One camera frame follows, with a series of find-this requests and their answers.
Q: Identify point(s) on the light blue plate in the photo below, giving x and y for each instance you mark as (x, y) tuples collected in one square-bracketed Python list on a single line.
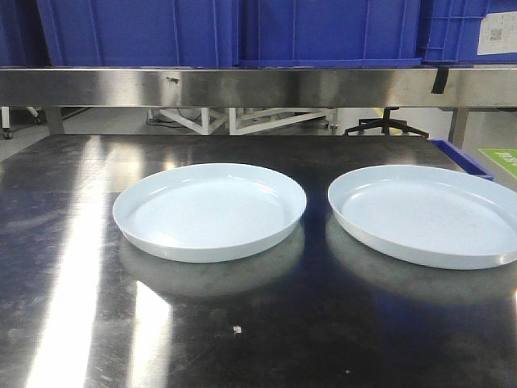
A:
[(428, 216), (209, 213)]

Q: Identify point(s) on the stainless steel upper shelf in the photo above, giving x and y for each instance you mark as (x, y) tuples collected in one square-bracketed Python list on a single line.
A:
[(479, 86)]

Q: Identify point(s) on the black office chair base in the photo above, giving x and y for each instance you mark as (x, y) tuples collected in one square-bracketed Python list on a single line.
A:
[(385, 123)]

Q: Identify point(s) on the middle blue plastic crate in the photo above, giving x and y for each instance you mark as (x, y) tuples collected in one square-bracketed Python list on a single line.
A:
[(328, 34)]

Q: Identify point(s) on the blue plastic crate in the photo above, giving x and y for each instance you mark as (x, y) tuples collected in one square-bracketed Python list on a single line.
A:
[(328, 34), (140, 33)]

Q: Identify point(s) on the black tape strip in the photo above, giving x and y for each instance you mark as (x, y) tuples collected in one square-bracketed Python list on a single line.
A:
[(441, 80)]

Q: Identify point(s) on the blue bin beside table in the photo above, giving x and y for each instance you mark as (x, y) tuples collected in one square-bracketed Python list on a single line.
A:
[(469, 164)]

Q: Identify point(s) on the left blue plastic crate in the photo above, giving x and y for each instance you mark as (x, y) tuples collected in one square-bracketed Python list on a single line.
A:
[(140, 33)]

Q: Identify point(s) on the right blue labelled crate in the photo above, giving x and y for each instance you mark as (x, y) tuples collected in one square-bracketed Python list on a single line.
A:
[(448, 32)]

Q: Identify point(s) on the white cart leg with caster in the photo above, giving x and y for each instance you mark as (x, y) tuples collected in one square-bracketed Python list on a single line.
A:
[(6, 123)]

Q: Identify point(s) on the far left blue crate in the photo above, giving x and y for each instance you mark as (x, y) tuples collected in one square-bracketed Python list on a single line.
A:
[(22, 36)]

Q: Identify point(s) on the white paper label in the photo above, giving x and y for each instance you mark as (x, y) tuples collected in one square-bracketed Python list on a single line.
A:
[(497, 34)]

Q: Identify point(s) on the white metal frame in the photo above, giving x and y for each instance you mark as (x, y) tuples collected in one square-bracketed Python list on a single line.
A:
[(238, 121)]

